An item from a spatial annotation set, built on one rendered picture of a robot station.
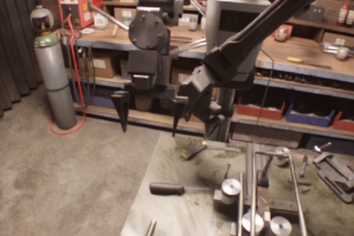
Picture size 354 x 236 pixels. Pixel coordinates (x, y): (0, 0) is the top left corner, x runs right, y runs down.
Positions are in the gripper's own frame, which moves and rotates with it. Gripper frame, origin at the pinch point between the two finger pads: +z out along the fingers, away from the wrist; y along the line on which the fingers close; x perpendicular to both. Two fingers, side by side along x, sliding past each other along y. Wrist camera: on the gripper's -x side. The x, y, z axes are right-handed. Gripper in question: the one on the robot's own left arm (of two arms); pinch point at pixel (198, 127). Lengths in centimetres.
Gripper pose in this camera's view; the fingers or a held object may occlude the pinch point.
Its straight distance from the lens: 75.7
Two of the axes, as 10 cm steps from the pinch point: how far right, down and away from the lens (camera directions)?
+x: 7.6, -3.4, 5.5
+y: 6.4, 4.5, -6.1
